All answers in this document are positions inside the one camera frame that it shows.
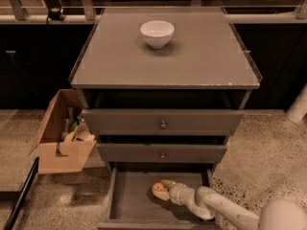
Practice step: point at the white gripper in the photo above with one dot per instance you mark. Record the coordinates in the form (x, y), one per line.
(177, 193)

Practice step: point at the orange fruit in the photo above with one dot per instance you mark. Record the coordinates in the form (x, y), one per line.
(158, 186)

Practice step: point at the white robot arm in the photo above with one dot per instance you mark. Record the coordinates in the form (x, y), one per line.
(262, 182)

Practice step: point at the grey open bottom drawer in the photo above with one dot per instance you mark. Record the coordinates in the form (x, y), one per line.
(132, 205)

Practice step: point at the grey middle drawer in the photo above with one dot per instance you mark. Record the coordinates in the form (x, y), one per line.
(162, 153)

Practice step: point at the grey top drawer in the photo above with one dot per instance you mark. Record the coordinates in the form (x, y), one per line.
(171, 122)

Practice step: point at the grey drawer cabinet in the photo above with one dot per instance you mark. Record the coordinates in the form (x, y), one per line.
(203, 54)

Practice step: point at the bottles and items in box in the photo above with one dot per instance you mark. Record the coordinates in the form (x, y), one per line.
(72, 119)

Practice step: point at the open cardboard box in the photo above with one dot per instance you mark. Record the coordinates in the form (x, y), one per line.
(56, 155)

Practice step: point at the black bar on floor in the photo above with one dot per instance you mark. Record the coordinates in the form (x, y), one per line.
(18, 203)

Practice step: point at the white ceramic bowl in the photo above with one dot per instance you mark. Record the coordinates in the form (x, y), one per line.
(157, 33)

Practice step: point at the small black object on ledge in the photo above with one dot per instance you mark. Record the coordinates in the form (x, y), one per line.
(56, 13)

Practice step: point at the metal railing ledge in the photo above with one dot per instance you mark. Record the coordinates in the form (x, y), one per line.
(48, 11)

